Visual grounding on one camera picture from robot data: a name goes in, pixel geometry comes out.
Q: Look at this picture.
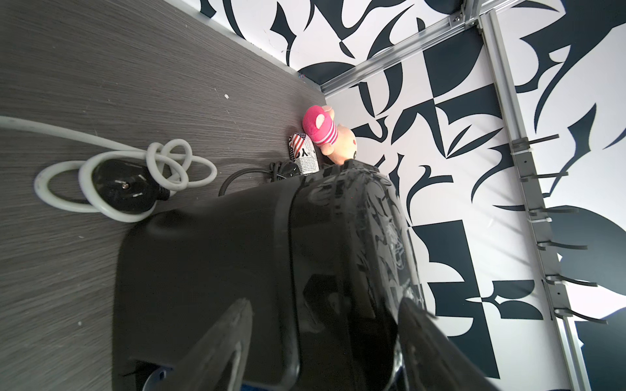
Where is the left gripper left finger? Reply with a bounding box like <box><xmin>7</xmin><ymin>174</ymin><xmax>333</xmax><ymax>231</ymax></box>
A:
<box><xmin>143</xmin><ymin>298</ymin><xmax>254</xmax><ymax>391</ymax></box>

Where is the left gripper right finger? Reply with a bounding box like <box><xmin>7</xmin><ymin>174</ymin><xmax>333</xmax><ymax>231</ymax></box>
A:
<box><xmin>398</xmin><ymin>297</ymin><xmax>496</xmax><ymax>390</ymax></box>

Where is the black coffee machine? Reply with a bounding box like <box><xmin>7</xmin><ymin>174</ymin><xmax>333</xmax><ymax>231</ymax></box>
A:
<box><xmin>112</xmin><ymin>161</ymin><xmax>422</xmax><ymax>390</ymax></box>

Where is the pink plush doll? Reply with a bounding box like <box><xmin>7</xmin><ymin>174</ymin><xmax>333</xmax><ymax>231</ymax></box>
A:
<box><xmin>303</xmin><ymin>106</ymin><xmax>357</xmax><ymax>165</ymax></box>

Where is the white power cable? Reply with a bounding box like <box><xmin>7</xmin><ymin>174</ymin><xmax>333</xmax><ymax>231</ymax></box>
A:
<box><xmin>0</xmin><ymin>115</ymin><xmax>218</xmax><ymax>224</ymax></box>

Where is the black power cable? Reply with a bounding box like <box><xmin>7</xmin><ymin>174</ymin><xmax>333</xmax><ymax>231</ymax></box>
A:
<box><xmin>91</xmin><ymin>158</ymin><xmax>300</xmax><ymax>215</ymax></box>

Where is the aluminium cage frame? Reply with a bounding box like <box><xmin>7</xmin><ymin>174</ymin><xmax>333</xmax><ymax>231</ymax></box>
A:
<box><xmin>323</xmin><ymin>27</ymin><xmax>597</xmax><ymax>390</ymax></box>

